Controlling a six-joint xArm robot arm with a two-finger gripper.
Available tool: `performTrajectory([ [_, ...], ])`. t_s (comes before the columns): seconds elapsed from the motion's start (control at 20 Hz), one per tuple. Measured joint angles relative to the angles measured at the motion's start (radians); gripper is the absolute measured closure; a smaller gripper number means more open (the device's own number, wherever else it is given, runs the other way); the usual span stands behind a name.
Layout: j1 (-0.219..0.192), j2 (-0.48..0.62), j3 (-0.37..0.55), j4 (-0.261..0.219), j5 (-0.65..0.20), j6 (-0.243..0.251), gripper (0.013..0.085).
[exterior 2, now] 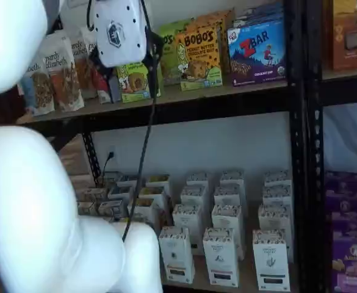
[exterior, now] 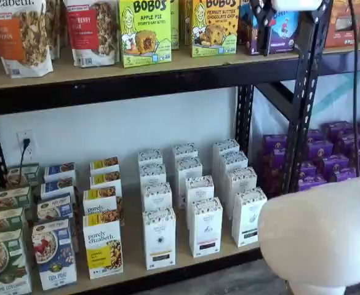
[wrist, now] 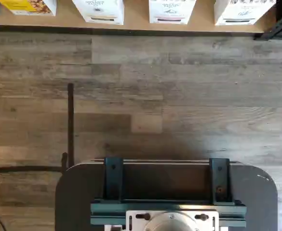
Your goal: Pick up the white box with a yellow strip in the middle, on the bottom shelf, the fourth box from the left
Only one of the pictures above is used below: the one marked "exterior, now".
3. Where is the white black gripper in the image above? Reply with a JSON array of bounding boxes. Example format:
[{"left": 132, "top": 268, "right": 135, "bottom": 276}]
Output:
[{"left": 249, "top": 0, "right": 276, "bottom": 57}]

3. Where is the purple blue Zbar box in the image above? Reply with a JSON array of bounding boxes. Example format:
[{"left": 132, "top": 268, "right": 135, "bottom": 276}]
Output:
[{"left": 239, "top": 0, "right": 303, "bottom": 57}]

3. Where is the Bobo's peanut butter box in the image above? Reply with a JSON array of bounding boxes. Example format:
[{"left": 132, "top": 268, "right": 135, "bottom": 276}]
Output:
[{"left": 179, "top": 0, "right": 241, "bottom": 58}]

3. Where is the orange brown snack box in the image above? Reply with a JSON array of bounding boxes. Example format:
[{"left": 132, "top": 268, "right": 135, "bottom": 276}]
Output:
[{"left": 324, "top": 0, "right": 360, "bottom": 49}]

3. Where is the short wooden shelf board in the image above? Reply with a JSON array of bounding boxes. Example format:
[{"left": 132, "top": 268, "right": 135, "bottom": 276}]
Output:
[{"left": 321, "top": 41, "right": 360, "bottom": 55}]

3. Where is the plain green snack box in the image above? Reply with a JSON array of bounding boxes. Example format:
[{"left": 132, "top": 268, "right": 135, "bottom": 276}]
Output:
[{"left": 170, "top": 0, "right": 180, "bottom": 50}]

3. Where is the green Bobo's apple pie box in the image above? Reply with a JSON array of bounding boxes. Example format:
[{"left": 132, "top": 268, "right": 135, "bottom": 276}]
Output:
[{"left": 119, "top": 0, "right": 173, "bottom": 68}]

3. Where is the white box pink strip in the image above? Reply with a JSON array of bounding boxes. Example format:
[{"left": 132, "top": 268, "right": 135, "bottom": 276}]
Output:
[
  {"left": 171, "top": 143, "right": 199, "bottom": 163},
  {"left": 175, "top": 157, "right": 204, "bottom": 185},
  {"left": 188, "top": 197, "right": 224, "bottom": 258},
  {"left": 184, "top": 175, "right": 216, "bottom": 213}
]

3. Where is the long wooden shelf board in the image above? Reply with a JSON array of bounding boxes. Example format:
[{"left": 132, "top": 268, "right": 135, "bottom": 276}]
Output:
[{"left": 0, "top": 42, "right": 303, "bottom": 92}]

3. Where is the purely elizabeth yellow box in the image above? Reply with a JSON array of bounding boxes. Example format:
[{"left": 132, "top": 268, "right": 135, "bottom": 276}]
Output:
[
  {"left": 82, "top": 186, "right": 121, "bottom": 216},
  {"left": 82, "top": 210, "right": 124, "bottom": 280},
  {"left": 89, "top": 156, "right": 120, "bottom": 175},
  {"left": 89, "top": 171, "right": 122, "bottom": 192}
]

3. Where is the wide wooden shelf board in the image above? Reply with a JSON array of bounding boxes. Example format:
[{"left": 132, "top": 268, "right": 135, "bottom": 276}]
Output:
[{"left": 25, "top": 153, "right": 263, "bottom": 293}]

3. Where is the blue flax cereal box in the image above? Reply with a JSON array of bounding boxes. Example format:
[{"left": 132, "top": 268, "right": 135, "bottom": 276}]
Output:
[
  {"left": 40, "top": 177, "right": 75, "bottom": 197},
  {"left": 37, "top": 193, "right": 73, "bottom": 222},
  {"left": 31, "top": 219, "right": 78, "bottom": 291},
  {"left": 43, "top": 162, "right": 76, "bottom": 183}
]

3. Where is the green apple cinnamon box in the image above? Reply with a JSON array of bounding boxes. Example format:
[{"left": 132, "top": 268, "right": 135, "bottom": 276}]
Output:
[
  {"left": 0, "top": 207, "right": 26, "bottom": 236},
  {"left": 6, "top": 162, "right": 41, "bottom": 189},
  {"left": 0, "top": 229, "right": 33, "bottom": 295},
  {"left": 0, "top": 186, "right": 32, "bottom": 211}
]

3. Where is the red label granola bag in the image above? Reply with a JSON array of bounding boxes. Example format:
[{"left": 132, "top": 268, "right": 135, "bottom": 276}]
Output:
[{"left": 63, "top": 0, "right": 121, "bottom": 68}]

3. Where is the clear window granola bag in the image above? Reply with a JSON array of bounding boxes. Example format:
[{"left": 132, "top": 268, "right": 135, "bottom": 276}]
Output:
[{"left": 46, "top": 0, "right": 67, "bottom": 61}]

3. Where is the orange label granola bag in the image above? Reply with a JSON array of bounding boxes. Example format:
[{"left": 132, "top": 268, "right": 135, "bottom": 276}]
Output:
[{"left": 0, "top": 0, "right": 55, "bottom": 78}]

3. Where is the black metal rack frame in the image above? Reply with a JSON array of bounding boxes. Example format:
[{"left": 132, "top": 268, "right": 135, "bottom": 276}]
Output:
[{"left": 0, "top": 0, "right": 360, "bottom": 295}]

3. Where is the black plug with cord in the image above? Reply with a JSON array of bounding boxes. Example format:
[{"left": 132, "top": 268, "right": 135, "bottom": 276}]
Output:
[{"left": 18, "top": 138, "right": 32, "bottom": 182}]

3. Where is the white wall outlet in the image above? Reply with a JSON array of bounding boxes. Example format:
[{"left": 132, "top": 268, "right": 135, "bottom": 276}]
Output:
[{"left": 16, "top": 128, "right": 35, "bottom": 160}]

